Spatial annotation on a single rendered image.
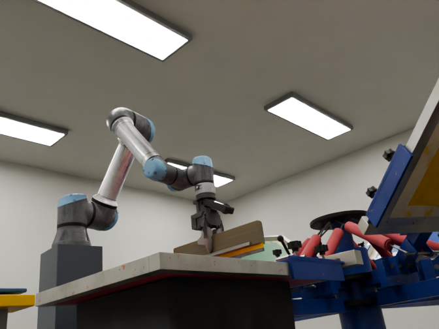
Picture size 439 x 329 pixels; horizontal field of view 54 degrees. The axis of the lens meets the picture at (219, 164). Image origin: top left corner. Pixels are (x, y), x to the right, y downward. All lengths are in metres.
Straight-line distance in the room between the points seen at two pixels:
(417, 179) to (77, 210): 1.27
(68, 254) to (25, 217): 3.73
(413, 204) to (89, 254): 1.20
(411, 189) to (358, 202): 4.44
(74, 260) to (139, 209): 4.61
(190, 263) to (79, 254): 0.82
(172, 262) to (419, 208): 0.98
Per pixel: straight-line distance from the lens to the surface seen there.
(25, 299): 1.18
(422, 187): 1.60
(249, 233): 1.40
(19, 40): 3.62
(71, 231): 1.81
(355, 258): 1.58
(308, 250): 2.08
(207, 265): 1.05
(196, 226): 1.55
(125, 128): 1.73
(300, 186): 6.50
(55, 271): 1.73
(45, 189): 5.66
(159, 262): 0.95
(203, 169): 1.58
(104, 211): 1.92
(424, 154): 1.50
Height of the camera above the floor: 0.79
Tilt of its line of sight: 22 degrees up
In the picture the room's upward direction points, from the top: 7 degrees counter-clockwise
